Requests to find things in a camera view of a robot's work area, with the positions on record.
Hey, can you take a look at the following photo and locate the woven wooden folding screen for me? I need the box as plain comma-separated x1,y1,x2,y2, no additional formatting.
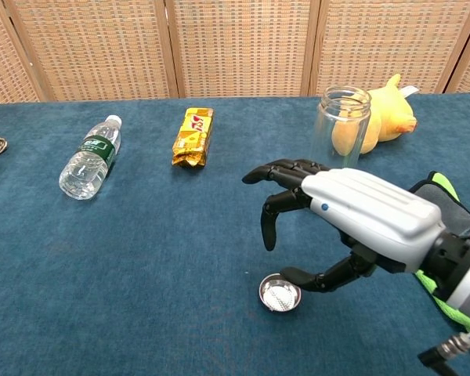
0,0,470,105

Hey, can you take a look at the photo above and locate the gold snack packet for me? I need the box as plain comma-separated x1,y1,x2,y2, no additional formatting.
171,107,215,170

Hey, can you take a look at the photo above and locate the clear glass cup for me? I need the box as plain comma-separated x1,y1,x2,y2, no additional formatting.
311,85,373,170

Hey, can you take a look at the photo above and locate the yellow plush toy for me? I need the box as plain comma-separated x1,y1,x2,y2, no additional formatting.
331,73,420,156

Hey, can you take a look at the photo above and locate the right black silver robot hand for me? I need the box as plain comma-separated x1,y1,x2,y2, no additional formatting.
241,158,447,295

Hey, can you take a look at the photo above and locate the green grey microfibre cloth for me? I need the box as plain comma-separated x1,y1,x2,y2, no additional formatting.
409,170,470,334

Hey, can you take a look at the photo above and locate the clear plastic water bottle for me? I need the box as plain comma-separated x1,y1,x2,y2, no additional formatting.
58,114,123,201

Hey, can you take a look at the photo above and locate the blue felt table mat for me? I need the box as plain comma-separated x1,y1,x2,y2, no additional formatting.
0,92,470,376

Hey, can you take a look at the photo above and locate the black wrist cable with plug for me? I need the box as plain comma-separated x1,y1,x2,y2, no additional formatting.
417,324,470,376

